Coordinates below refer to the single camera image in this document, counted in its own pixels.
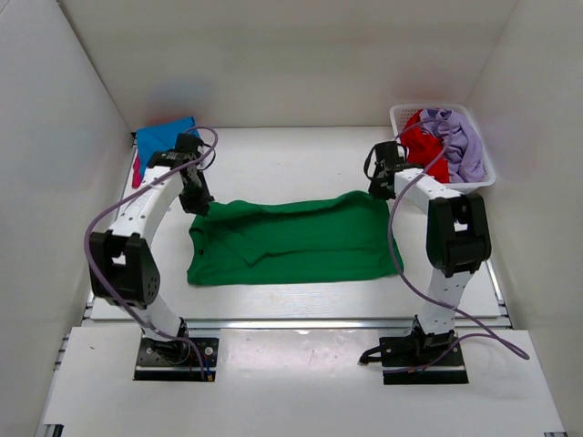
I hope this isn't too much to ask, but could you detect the green t shirt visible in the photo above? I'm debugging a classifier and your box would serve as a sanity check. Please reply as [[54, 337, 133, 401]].
[[187, 191, 404, 286]]

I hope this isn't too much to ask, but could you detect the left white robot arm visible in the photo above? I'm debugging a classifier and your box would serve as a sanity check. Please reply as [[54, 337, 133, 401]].
[[84, 127, 216, 366]]

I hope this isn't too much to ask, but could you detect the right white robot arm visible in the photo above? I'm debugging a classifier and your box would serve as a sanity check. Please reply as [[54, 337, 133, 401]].
[[363, 141, 491, 365]]

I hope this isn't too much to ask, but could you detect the red t shirt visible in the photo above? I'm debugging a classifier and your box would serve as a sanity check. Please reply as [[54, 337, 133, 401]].
[[400, 110, 450, 184]]

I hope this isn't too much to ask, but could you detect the white plastic basket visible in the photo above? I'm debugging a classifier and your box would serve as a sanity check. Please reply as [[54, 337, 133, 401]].
[[389, 102, 496, 193]]

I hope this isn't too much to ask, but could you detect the folded pink t shirt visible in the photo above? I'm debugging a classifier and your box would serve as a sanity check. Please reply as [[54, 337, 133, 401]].
[[131, 155, 143, 189]]

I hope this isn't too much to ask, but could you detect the folded blue t shirt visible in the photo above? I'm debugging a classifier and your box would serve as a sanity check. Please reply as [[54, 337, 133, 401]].
[[136, 117, 196, 177]]

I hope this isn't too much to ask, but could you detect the lilac t shirt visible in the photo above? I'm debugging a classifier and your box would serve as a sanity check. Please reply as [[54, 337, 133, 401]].
[[419, 108, 485, 184]]

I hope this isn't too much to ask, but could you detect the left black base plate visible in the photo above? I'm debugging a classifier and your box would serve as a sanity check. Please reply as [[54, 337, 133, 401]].
[[133, 330, 220, 383]]

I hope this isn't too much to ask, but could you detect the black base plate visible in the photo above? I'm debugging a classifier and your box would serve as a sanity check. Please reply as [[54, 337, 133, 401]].
[[133, 330, 220, 383], [358, 329, 469, 386]]

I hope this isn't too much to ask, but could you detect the silver aluminium rail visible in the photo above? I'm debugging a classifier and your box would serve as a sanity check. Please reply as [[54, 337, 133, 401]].
[[188, 319, 413, 330]]

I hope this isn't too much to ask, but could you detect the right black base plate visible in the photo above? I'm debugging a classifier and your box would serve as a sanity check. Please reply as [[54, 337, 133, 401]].
[[358, 329, 469, 386]]

